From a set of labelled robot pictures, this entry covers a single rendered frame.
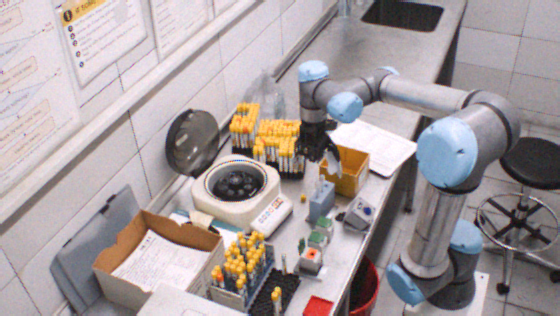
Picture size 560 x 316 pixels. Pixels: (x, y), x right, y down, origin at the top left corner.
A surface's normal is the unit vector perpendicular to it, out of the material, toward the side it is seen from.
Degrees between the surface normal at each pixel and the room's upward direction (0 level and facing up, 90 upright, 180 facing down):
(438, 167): 83
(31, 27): 93
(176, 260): 1
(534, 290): 0
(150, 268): 1
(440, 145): 84
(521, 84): 90
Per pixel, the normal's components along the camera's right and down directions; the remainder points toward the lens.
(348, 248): -0.05, -0.77
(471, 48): -0.41, 0.59
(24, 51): 0.91, 0.27
